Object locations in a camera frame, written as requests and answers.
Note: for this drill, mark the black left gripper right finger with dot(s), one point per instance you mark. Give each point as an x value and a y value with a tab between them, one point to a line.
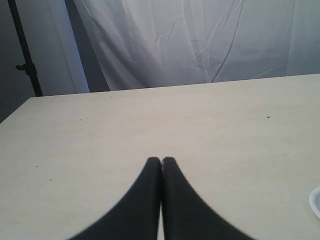
185	215

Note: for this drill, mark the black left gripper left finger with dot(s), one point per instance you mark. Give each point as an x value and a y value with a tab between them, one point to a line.
136	215

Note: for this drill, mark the white plastic tray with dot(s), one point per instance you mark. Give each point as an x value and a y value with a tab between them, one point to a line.
314	202

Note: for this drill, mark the white backdrop curtain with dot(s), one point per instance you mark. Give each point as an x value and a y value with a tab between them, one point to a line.
83	46

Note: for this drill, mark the black stand pole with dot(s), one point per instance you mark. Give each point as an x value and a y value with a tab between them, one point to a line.
28	67

